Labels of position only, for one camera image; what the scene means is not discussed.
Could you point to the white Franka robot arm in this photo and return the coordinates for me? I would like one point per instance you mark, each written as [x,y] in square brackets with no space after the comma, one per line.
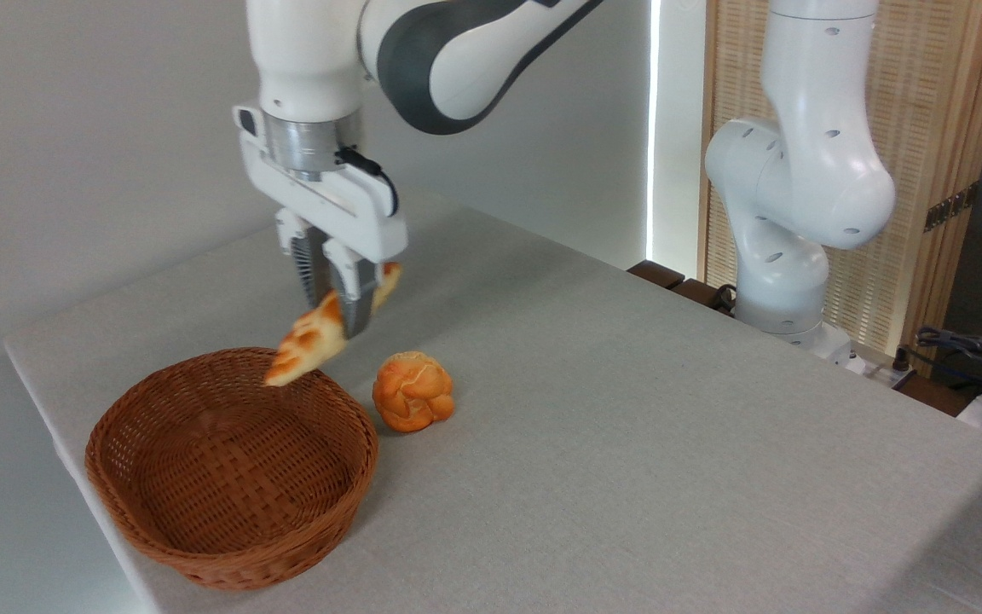
[806,170]

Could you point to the long braided bread loaf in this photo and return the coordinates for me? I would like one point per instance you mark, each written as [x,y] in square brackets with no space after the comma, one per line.
[308,341]

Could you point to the brown wicker basket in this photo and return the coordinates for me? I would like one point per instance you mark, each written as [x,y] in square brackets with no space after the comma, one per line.
[269,512]

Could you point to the black metal hinge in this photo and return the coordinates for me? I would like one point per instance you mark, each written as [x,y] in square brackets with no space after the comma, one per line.
[950,207]

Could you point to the dark brown wooden block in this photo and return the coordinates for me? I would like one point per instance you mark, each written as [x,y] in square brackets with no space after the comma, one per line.
[700,294]
[655,273]

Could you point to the round knotted bread roll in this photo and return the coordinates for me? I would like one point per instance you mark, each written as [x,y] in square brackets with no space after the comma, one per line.
[414,392]

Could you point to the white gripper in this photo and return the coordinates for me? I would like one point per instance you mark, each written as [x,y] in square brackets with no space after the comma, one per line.
[346,209]

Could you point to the white power strip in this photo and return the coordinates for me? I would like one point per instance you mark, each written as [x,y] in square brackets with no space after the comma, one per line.
[883,371]

